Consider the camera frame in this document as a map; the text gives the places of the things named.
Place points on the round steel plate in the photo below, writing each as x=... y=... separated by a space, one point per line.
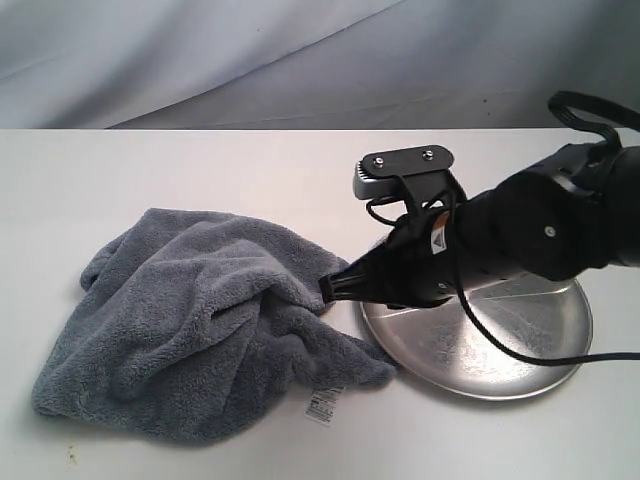
x=530 y=315

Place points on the grey fluffy towel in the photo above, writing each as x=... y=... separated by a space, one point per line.
x=193 y=325

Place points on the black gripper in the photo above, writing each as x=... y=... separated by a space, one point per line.
x=423 y=262

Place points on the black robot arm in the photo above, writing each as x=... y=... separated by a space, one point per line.
x=574 y=210

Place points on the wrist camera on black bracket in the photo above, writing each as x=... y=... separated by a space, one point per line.
x=418 y=177

